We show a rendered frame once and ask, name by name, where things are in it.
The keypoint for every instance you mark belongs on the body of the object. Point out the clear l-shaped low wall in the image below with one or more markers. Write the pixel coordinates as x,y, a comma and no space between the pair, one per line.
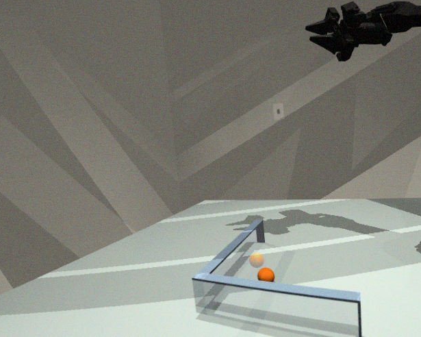
289,313

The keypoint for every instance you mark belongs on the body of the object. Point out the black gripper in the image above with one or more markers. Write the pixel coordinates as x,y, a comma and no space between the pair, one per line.
339,40

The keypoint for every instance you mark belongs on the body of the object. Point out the blue-grey l-shaped wall top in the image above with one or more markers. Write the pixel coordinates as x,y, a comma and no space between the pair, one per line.
204,275

